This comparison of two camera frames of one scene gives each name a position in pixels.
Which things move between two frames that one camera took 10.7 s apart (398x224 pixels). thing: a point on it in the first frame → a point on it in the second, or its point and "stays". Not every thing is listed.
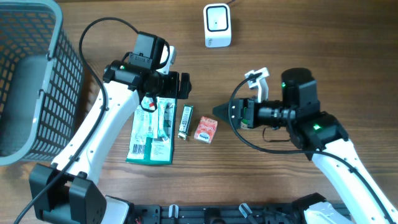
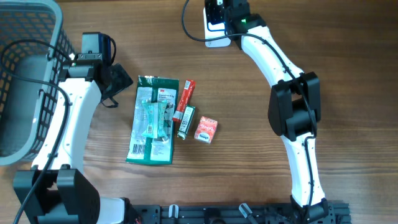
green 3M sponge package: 152,136 stays
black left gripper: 173,90 → 122,78
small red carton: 206,130 stays
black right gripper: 237,106 → 211,10
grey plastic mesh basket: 41,74 stays
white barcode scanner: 217,25 stays
